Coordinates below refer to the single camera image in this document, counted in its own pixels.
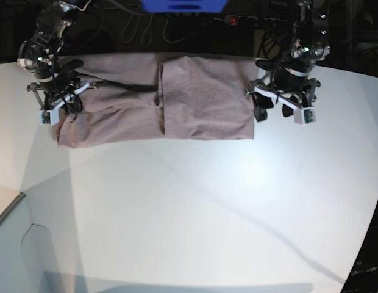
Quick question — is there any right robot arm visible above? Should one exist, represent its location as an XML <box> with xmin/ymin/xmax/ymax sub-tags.
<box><xmin>17</xmin><ymin>1</ymin><xmax>91</xmax><ymax>126</ymax></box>

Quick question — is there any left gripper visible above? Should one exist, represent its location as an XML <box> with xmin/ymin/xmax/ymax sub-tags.
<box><xmin>244</xmin><ymin>79</ymin><xmax>321</xmax><ymax>122</ymax></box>

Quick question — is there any power strip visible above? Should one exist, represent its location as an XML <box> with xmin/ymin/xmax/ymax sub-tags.
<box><xmin>221</xmin><ymin>15</ymin><xmax>287</xmax><ymax>29</ymax></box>

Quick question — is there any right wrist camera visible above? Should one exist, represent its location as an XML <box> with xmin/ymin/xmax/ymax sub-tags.
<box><xmin>38</xmin><ymin>109</ymin><xmax>60</xmax><ymax>126</ymax></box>

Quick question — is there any blue box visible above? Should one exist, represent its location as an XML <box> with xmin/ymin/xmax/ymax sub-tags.
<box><xmin>141</xmin><ymin>0</ymin><xmax>228</xmax><ymax>13</ymax></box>

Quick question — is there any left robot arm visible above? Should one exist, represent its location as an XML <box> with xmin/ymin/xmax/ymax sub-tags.
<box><xmin>246</xmin><ymin>1</ymin><xmax>330</xmax><ymax>125</ymax></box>

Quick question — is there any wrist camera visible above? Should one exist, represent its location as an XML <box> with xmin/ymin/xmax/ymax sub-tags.
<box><xmin>38</xmin><ymin>109</ymin><xmax>60</xmax><ymax>126</ymax></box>
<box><xmin>293</xmin><ymin>106</ymin><xmax>316</xmax><ymax>125</ymax></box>

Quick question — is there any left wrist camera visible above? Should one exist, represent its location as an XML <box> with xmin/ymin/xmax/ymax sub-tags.
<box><xmin>293</xmin><ymin>106</ymin><xmax>316</xmax><ymax>125</ymax></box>

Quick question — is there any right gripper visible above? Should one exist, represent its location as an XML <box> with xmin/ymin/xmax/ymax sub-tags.
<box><xmin>27</xmin><ymin>79</ymin><xmax>97</xmax><ymax>122</ymax></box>

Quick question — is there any mauve t-shirt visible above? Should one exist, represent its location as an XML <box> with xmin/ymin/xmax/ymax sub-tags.
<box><xmin>55</xmin><ymin>53</ymin><xmax>258</xmax><ymax>148</ymax></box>

